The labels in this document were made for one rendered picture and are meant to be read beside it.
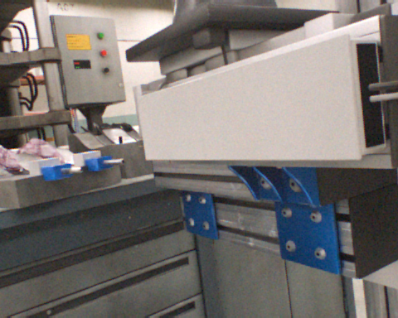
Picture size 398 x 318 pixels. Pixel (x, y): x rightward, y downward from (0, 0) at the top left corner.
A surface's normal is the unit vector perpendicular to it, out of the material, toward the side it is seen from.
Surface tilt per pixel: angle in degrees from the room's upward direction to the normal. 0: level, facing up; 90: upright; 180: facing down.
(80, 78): 90
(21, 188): 90
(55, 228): 90
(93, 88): 90
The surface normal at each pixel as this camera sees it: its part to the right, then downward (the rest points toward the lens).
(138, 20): 0.59, -0.01
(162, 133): -0.83, 0.16
